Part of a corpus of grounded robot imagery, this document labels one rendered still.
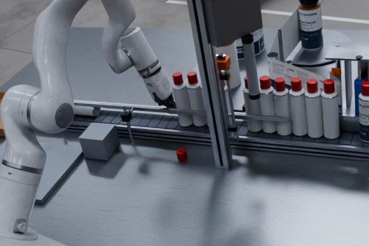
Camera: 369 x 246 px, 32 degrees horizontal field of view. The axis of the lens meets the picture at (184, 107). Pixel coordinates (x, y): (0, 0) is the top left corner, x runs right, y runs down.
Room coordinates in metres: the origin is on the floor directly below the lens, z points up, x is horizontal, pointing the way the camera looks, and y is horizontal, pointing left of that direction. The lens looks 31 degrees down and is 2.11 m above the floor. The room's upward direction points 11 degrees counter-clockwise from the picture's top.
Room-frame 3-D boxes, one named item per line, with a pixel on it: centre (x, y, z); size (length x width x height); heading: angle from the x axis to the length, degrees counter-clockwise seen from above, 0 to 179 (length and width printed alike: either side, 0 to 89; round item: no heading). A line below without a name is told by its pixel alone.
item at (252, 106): (1.82, -0.23, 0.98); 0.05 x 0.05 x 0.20
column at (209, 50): (1.73, -0.09, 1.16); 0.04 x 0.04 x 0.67; 62
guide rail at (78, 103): (1.98, 0.15, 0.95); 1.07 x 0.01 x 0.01; 62
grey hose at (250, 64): (1.71, -0.22, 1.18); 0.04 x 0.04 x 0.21
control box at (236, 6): (1.75, -0.18, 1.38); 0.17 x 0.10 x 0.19; 117
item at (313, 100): (1.72, -0.41, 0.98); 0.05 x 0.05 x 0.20
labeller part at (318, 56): (2.32, -0.56, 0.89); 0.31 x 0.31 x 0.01
